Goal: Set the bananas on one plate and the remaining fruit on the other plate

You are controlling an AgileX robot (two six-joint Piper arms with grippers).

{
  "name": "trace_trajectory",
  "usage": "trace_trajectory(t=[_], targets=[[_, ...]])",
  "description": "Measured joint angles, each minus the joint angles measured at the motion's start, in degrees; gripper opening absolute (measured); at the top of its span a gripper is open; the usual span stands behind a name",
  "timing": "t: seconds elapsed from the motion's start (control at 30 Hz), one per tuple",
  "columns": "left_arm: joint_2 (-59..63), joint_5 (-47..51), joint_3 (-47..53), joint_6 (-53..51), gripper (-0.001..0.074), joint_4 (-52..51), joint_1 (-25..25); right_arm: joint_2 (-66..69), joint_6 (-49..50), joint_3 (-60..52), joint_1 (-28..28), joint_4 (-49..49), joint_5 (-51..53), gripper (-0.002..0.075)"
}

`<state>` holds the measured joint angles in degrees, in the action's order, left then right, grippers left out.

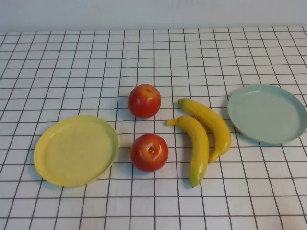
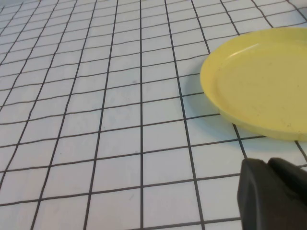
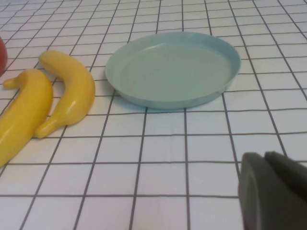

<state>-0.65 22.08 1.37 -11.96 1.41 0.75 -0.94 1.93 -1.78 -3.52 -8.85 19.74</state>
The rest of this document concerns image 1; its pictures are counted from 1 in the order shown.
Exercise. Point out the red artificial apple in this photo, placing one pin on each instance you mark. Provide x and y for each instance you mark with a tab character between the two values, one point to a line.
148	155
144	103

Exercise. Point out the yellow round plate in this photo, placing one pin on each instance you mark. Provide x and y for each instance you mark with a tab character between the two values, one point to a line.
76	153

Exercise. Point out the pale green round plate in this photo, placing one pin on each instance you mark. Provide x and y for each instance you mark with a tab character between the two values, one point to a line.
266	115

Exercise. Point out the yellow artificial banana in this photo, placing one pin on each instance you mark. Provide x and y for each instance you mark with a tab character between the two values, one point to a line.
199	148
216	122

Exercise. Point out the white black-grid tablecloth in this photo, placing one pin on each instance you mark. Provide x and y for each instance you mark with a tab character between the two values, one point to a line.
72	72

